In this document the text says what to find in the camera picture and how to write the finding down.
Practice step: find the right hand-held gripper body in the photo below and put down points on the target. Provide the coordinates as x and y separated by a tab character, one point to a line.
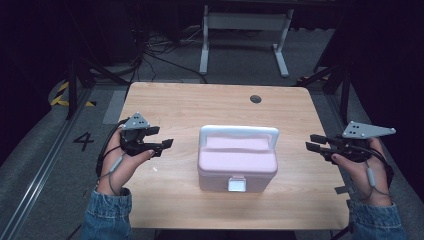
358	141

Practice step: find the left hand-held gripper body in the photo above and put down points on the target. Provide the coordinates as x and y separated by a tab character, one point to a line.
134	137

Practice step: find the person's left hand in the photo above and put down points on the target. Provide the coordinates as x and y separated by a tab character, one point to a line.
121	166

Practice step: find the person's right hand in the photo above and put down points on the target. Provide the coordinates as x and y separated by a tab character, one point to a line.
363	176

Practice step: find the black tripod stand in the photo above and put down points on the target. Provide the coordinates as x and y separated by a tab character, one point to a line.
333	83
83	73

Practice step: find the yellow black floor tape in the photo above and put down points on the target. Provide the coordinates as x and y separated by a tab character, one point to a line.
66	96

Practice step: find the metal floor rail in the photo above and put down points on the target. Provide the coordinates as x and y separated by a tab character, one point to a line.
36	173

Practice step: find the white metal table frame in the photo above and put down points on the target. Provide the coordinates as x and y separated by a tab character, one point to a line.
245	36

